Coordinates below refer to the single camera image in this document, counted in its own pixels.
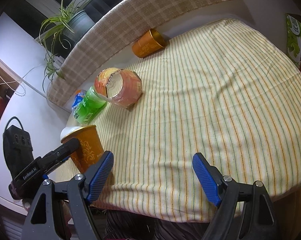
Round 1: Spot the brown gold-patterned cup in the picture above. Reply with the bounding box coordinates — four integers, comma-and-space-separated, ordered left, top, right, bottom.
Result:
60, 125, 104, 173

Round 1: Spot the white plastic cup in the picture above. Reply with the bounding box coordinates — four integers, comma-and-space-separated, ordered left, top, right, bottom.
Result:
60, 126, 81, 141

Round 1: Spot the black power adapter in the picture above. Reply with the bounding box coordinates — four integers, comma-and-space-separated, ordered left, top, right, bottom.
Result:
3, 116, 34, 180

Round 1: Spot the blue orange-capped bottle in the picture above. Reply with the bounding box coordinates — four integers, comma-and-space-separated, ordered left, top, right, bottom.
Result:
71, 89, 86, 111

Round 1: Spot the green tea bottle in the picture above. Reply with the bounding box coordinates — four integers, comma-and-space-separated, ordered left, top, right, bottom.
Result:
73, 86, 106, 124

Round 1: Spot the striped yellow table cloth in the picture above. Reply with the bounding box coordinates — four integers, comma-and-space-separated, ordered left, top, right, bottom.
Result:
55, 17, 301, 223

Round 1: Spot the red orange snack carton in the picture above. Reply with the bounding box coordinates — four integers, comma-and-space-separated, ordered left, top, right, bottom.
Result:
93, 68, 142, 108

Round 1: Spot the spider plant in green pot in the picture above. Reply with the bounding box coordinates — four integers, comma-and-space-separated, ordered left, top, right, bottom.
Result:
38, 0, 93, 83

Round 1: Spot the green cardboard box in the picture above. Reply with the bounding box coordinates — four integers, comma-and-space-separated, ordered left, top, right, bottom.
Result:
286, 14, 301, 68

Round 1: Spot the brown plaid sill cloth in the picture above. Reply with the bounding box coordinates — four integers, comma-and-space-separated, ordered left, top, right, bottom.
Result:
46, 0, 231, 107

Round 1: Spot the white hanging cable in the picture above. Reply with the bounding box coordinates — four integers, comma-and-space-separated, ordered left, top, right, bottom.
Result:
0, 64, 47, 98

